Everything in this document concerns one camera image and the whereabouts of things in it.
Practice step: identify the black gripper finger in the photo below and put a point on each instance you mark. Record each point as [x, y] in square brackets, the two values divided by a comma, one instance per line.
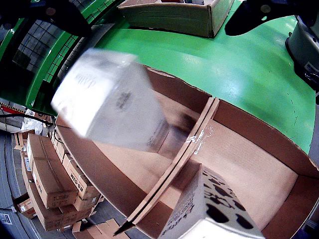
[62, 17]
[254, 17]

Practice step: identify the tall white carton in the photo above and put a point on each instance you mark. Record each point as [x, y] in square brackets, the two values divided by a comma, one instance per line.
[107, 99]

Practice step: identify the cardboard box BB-52M print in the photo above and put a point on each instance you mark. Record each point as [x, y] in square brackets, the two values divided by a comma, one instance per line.
[79, 179]

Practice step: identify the small cardboard box red label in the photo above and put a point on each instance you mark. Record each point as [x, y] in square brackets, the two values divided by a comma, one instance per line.
[25, 206]

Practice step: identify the open cardboard box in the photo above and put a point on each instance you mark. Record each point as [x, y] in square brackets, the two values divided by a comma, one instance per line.
[129, 169]
[249, 159]

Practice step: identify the large stacked cardboard box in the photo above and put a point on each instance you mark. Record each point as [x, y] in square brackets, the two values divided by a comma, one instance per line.
[47, 219]

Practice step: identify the shallow cardboard tray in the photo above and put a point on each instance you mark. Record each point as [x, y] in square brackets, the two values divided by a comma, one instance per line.
[174, 17]

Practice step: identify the cow print carton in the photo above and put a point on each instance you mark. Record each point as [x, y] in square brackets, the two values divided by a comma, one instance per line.
[211, 199]

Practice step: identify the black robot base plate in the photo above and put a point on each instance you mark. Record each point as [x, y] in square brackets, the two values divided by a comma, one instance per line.
[309, 83]

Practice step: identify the long printed cardboard box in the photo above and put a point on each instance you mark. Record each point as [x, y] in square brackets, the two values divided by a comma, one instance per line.
[49, 171]

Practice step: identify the rounded metal guard panel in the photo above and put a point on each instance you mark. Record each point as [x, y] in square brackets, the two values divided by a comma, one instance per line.
[97, 35]

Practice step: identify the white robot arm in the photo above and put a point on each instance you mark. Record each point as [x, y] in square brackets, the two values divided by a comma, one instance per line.
[306, 44]

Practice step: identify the flattened cardboard sheet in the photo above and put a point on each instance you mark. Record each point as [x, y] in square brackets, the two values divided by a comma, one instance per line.
[99, 230]

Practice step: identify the red and white strip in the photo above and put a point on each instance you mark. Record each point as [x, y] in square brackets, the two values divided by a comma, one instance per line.
[12, 109]

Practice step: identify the small plain cardboard box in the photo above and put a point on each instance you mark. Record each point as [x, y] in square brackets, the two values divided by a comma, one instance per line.
[22, 139]

